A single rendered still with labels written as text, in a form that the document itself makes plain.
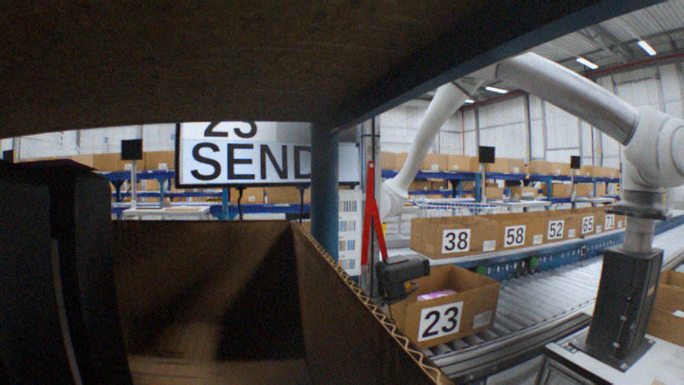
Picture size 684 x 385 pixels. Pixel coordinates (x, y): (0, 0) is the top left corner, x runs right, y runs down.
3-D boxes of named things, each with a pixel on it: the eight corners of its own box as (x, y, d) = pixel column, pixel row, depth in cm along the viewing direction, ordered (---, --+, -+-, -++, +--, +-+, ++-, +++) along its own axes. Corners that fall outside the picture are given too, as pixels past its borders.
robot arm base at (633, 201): (669, 211, 63) (670, 193, 62) (662, 215, 53) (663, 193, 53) (627, 206, 79) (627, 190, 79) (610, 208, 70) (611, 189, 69)
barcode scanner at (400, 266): (433, 296, 74) (430, 254, 73) (387, 308, 71) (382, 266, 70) (421, 287, 80) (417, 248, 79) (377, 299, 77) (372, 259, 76)
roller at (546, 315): (551, 329, 100) (553, 318, 100) (478, 292, 150) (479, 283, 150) (558, 325, 101) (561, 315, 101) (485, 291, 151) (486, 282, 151)
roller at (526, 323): (530, 338, 97) (532, 326, 96) (457, 296, 147) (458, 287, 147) (538, 334, 98) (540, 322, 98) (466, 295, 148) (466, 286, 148)
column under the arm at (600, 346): (655, 344, 59) (678, 248, 57) (624, 373, 53) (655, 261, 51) (605, 324, 84) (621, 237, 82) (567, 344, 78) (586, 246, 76)
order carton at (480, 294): (401, 354, 88) (405, 304, 88) (362, 318, 116) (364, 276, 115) (495, 325, 102) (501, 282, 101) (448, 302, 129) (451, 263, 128)
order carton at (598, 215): (577, 239, 176) (579, 214, 176) (547, 233, 205) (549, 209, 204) (602, 233, 186) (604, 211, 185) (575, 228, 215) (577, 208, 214)
